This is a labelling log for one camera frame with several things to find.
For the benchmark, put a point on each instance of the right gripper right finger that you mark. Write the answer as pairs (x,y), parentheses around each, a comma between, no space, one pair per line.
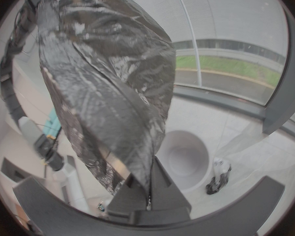
(167,193)

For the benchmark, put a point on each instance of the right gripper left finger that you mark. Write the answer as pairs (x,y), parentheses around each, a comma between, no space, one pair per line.
(130,200)

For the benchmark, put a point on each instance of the black plastic bag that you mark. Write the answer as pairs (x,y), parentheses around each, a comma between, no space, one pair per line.
(108,82)

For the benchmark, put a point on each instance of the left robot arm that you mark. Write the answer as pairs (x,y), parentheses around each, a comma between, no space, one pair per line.
(9,92)

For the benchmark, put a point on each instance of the white trash bin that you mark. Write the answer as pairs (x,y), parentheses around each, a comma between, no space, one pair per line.
(186,156)

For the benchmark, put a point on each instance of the crumpled black plastic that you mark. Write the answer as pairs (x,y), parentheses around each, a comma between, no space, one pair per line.
(213,188)

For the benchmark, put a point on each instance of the window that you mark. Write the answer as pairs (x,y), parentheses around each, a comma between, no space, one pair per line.
(277,107)

